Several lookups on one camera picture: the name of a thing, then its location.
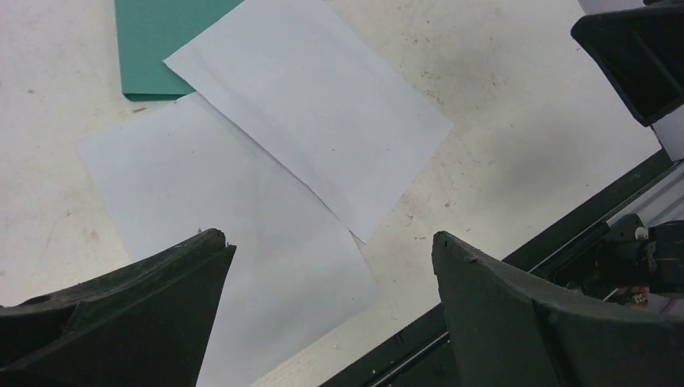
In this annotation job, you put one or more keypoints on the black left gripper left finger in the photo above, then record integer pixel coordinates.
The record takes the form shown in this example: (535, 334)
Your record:
(145, 324)

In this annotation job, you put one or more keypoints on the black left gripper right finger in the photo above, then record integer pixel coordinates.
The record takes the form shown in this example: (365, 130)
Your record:
(510, 328)

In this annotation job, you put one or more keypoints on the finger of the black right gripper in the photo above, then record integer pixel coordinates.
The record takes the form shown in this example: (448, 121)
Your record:
(640, 51)

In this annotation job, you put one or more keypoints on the white paper sheet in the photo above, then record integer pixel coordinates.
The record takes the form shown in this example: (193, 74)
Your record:
(300, 82)
(297, 272)

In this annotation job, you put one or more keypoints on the teal plastic folder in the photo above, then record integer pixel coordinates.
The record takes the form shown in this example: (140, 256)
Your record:
(148, 32)

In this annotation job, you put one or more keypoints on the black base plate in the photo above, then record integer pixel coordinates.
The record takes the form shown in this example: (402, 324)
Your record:
(421, 351)

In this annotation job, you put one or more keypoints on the aluminium frame rail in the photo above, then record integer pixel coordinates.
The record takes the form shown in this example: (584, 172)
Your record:
(659, 202)

